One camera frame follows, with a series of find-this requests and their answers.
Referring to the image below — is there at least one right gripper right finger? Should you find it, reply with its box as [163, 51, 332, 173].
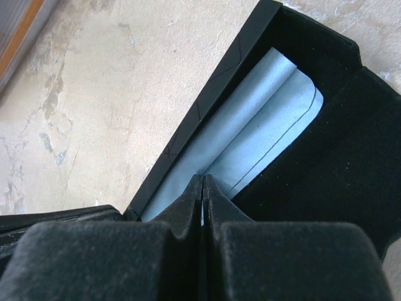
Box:
[202, 175, 393, 300]

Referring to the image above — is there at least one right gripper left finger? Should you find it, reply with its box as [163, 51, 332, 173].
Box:
[1, 175, 202, 300]

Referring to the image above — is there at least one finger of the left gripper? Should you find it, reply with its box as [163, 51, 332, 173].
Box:
[1, 205, 123, 273]

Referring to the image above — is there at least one black glasses case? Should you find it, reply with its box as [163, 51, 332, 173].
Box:
[123, 1, 400, 257]

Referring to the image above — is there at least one light blue cleaning cloth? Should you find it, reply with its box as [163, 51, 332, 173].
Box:
[140, 48, 323, 221]

